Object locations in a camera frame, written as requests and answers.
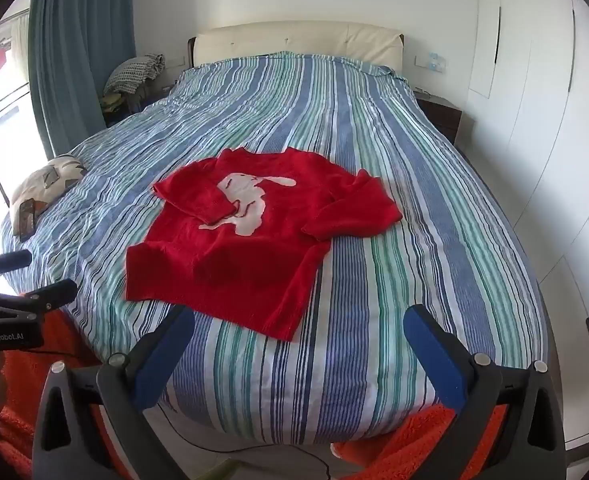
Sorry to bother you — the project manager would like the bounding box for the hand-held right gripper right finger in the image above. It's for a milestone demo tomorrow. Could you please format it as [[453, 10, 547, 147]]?
[[403, 303, 568, 480]]

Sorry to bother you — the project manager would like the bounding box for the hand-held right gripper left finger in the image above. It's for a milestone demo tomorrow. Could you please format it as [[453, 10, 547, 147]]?
[[32, 304, 196, 480]]

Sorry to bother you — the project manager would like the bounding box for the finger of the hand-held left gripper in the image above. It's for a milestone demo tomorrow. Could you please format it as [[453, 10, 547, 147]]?
[[2, 279, 78, 315], [0, 249, 33, 277]]

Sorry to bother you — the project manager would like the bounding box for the red sweater with white figure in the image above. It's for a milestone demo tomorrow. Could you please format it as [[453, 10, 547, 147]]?
[[125, 147, 403, 343]]

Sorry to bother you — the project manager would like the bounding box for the beige patterned pillow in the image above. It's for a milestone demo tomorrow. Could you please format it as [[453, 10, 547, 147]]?
[[9, 155, 88, 242]]

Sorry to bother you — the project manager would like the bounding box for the blue green striped bed cover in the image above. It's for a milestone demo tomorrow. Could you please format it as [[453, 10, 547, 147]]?
[[0, 51, 550, 445]]

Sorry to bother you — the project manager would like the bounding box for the white sheet with green print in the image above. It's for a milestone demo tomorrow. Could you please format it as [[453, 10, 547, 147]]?
[[162, 400, 338, 480]]

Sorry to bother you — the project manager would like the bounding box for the teal curtain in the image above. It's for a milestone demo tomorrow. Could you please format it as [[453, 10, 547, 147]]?
[[28, 0, 136, 161]]

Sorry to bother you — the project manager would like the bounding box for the folded checked blanket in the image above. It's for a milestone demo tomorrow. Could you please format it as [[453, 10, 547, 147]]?
[[103, 53, 166, 96]]

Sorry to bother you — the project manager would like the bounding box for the dark wooden nightstand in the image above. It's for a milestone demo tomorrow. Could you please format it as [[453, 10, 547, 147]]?
[[413, 91, 463, 147]]

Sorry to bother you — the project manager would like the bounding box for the white wardrobe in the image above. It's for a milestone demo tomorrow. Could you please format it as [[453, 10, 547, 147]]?
[[467, 0, 589, 461]]

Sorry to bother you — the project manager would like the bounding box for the cream padded headboard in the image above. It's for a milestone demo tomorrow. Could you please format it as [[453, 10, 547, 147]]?
[[194, 21, 405, 72]]

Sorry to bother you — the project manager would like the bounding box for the thin black cable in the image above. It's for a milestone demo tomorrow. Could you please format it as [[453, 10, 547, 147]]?
[[158, 402, 331, 480]]

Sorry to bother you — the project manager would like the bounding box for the white wall socket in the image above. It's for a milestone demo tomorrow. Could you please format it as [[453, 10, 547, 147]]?
[[415, 52, 446, 71]]

